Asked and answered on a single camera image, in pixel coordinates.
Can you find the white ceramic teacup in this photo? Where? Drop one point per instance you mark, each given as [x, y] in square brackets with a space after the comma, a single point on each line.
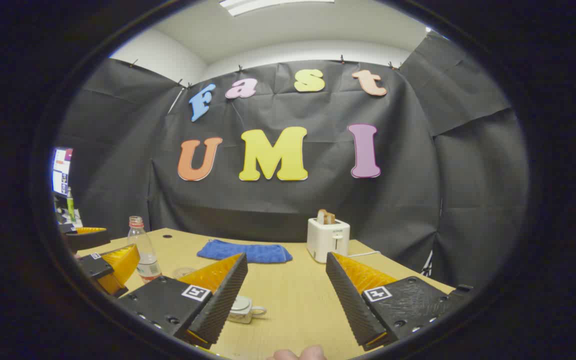
[248, 316]

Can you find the computer monitor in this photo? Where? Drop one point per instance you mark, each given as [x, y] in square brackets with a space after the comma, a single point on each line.
[62, 172]

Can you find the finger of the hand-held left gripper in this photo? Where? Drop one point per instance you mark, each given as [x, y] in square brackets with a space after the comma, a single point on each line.
[95, 266]
[88, 241]

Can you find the green drink bottle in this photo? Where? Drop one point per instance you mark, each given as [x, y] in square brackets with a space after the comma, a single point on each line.
[71, 206]

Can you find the clear plastic water bottle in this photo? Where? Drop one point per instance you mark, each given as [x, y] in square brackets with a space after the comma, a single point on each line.
[144, 250]

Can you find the white toaster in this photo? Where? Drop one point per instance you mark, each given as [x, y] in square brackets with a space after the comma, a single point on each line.
[325, 242]

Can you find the ceiling light panel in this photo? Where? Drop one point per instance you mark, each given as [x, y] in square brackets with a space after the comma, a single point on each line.
[268, 5]

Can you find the toasted bread slice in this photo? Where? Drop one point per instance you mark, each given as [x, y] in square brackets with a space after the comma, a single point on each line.
[326, 217]

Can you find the blue folded towel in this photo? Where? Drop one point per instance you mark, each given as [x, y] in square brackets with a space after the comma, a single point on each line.
[248, 251]

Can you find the black backdrop cloth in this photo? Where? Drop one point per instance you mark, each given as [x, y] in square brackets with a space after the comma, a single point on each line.
[278, 205]

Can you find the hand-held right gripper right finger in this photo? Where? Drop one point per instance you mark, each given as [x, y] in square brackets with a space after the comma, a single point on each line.
[350, 300]

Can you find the round wooden coaster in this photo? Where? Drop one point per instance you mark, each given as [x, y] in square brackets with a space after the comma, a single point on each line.
[183, 272]

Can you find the white teacup lid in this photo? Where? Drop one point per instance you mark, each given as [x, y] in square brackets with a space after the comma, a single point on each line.
[242, 303]

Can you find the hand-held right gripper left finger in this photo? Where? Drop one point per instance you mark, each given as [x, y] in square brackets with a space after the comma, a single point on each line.
[223, 300]

